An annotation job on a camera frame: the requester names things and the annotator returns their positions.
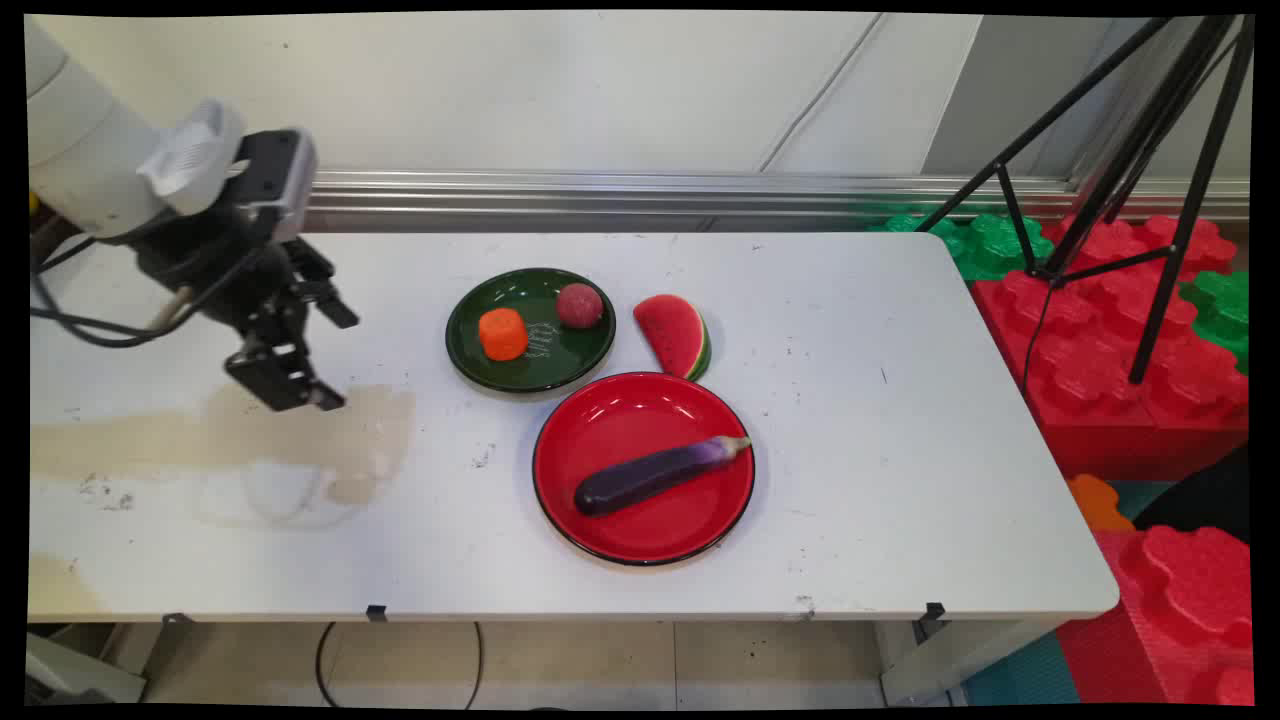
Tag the red foam block ribbed side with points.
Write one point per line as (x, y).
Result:
(1180, 620)

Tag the teal foam mat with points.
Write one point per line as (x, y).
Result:
(1025, 675)

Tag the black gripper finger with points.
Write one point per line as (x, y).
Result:
(320, 290)
(285, 375)

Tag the orange foam piece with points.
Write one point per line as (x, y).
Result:
(1098, 502)

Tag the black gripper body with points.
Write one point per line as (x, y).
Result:
(215, 265)

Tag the dark green plate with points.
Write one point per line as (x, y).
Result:
(550, 360)

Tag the red plate black rim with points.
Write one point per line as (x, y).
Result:
(620, 430)

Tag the white table leg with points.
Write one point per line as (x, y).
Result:
(950, 660)

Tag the purple toy eggplant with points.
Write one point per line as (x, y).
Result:
(650, 474)

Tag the black tripod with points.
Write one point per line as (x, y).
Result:
(1165, 150)

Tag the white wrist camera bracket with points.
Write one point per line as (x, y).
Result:
(195, 155)

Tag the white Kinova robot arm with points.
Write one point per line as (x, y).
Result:
(80, 150)

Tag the toy watermelon slice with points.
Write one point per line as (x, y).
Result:
(675, 335)

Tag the green foam block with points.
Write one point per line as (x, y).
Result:
(985, 245)
(1222, 310)

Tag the dark red toy ball fruit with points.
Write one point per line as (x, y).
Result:
(579, 304)

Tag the orange toy carrot piece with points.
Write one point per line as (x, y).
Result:
(502, 334)

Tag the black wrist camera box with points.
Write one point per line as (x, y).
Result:
(280, 180)

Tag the aluminium rail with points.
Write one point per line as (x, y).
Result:
(650, 195)

